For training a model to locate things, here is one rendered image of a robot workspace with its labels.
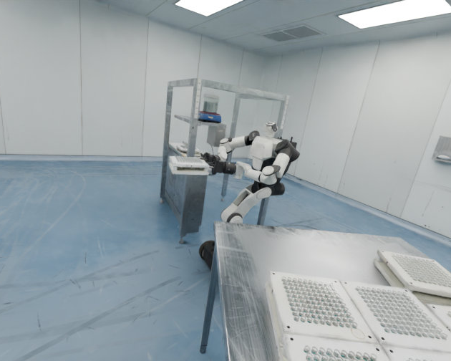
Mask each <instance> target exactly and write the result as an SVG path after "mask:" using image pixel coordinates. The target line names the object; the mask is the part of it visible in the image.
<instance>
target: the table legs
mask: <svg viewBox="0 0 451 361"><path fill-rule="evenodd" d="M217 282H218V269H217V261H216V253H215V247H214V252H213V262H212V267H211V272H210V281H209V287H208V295H207V301H206V306H205V315H204V320H203V330H202V335H201V340H200V353H201V354H204V353H205V351H206V347H207V345H208V337H209V332H210V323H211V319H212V313H213V305H214V300H215V292H216V287H217Z"/></svg>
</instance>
